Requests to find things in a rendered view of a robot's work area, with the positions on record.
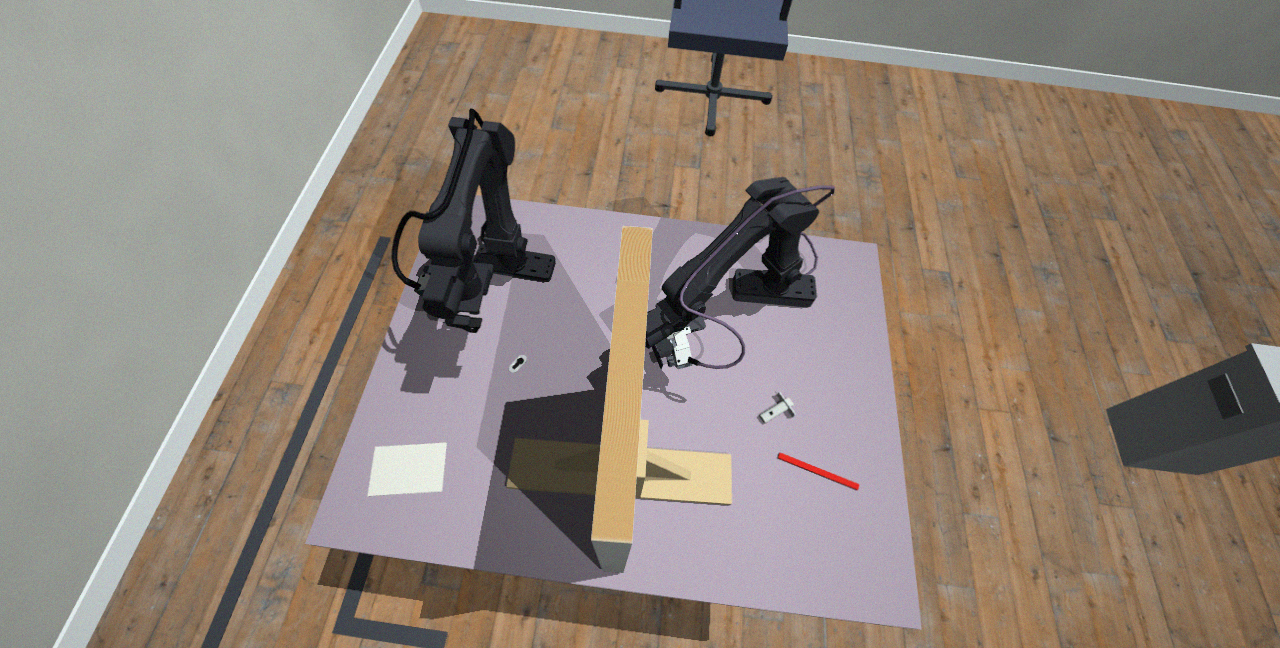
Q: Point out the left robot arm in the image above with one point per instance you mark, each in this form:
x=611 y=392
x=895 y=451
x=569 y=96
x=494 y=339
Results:
x=784 y=224

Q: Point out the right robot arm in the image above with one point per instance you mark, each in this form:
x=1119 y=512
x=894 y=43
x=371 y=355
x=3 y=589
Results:
x=448 y=238

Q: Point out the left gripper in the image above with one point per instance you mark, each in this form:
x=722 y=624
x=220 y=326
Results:
x=682 y=350

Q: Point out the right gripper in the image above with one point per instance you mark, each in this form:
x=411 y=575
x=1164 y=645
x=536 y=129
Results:
x=474 y=291

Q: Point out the white paper sheet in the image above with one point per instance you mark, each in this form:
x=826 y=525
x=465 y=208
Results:
x=405 y=469

